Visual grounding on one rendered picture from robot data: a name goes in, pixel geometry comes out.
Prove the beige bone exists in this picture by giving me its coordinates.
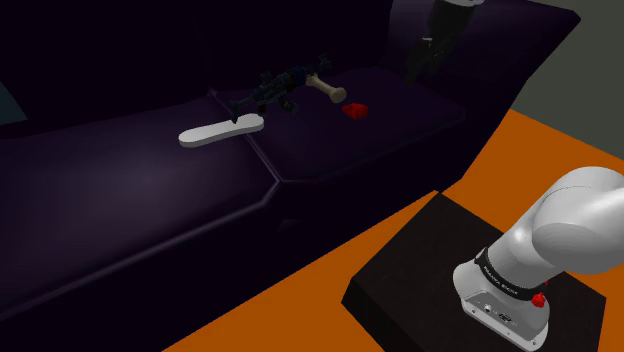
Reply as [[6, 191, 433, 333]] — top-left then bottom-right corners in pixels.
[[304, 71, 349, 105]]

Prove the black toy rifle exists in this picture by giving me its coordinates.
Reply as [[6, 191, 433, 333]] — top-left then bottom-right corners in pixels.
[[227, 52, 336, 125]]

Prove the black robot stand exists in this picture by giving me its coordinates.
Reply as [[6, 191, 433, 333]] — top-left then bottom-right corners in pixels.
[[340, 191, 609, 352]]

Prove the small red block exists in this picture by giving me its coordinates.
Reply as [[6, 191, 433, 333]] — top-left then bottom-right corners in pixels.
[[341, 102, 370, 122]]

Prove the white oblong flat board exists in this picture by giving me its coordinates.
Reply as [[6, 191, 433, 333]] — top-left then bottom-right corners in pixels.
[[177, 112, 266, 149]]

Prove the dark purple sofa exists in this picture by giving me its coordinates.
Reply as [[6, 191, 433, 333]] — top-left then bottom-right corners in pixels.
[[0, 0, 583, 352]]

